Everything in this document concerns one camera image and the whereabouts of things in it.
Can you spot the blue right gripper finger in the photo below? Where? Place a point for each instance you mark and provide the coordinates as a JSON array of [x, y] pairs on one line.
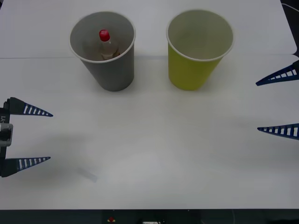
[[286, 130], [288, 74]]

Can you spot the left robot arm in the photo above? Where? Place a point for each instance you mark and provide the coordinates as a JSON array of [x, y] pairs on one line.
[[5, 135]]

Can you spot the yellow-green plastic waste bin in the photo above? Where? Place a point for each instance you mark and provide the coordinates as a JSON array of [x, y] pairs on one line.
[[187, 72]]

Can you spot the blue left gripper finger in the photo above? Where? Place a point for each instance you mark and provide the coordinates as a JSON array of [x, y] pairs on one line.
[[18, 107], [11, 166]]

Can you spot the red button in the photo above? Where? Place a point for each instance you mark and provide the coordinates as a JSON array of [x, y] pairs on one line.
[[111, 219]]

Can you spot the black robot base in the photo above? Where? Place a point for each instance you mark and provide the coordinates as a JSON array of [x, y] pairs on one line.
[[70, 217]]

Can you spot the grey plastic waste bin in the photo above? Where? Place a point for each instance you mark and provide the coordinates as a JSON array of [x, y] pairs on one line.
[[116, 72]]

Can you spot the small bottle with red cap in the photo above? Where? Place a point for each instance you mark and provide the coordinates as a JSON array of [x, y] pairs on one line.
[[107, 47]]

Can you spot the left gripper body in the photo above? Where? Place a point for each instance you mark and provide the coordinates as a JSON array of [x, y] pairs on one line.
[[5, 116]]

